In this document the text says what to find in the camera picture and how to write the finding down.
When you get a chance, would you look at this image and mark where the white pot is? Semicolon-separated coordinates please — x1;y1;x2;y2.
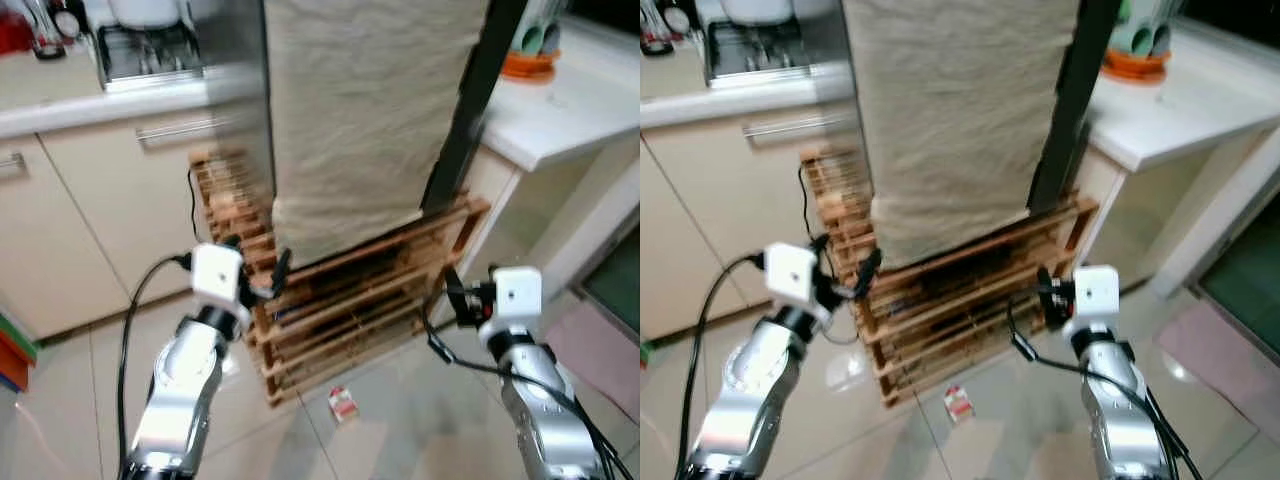
107;0;187;30
719;0;797;27

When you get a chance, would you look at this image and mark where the steel dish rack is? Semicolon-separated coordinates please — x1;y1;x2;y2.
94;20;210;94
704;20;817;90

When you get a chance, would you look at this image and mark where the dark grey fridge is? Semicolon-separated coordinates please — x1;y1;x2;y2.
800;0;1127;217
195;0;529;217

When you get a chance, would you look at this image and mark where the cream kitchen base cabinet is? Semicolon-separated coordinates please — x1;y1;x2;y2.
0;48;272;340
640;48;872;347

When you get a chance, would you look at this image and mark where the beige cloth cover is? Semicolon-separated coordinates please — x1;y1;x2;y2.
262;0;492;270
842;0;1084;270

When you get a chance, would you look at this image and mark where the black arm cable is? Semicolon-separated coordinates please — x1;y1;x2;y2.
1004;298;1203;480
116;252;197;477
419;294;637;480
677;251;770;477

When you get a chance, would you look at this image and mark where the white framed glass sliding door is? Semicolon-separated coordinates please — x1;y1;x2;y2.
540;130;641;336
1148;130;1280;357

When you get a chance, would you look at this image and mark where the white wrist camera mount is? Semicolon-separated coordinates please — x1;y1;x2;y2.
765;242;830;322
190;243;249;326
1062;265;1122;337
478;266;543;341

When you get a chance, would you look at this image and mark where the white counter cabinet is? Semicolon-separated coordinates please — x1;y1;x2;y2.
479;24;641;293
1084;24;1280;293

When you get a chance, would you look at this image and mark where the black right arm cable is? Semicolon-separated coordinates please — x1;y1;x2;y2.
419;294;637;480
1004;298;1203;480

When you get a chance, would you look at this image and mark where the red container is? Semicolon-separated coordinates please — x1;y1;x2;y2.
0;8;37;57

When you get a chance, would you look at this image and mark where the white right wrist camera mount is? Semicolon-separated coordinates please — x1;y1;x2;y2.
1062;265;1122;337
478;266;543;341

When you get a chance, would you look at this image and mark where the orange plate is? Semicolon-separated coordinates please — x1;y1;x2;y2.
1102;48;1172;84
499;50;557;84

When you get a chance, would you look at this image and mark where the metal utensil holder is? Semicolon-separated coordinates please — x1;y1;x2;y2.
640;0;701;57
24;0;87;62

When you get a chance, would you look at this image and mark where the pink floor mat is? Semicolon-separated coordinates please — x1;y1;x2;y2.
1154;299;1280;420
544;299;641;422

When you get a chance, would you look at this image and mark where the long silver cabinet handle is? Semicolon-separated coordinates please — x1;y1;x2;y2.
134;114;232;147
741;111;852;142

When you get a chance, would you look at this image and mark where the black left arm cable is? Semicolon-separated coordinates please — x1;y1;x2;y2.
116;252;197;477
677;251;770;477

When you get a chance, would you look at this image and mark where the wooden slatted rack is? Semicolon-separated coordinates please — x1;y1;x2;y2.
797;147;1100;407
187;147;492;407

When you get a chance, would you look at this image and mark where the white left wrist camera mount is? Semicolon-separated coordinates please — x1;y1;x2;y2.
190;243;249;326
765;242;830;322

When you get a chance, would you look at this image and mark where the red white small packet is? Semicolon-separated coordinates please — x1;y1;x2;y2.
942;384;977;424
327;387;362;427

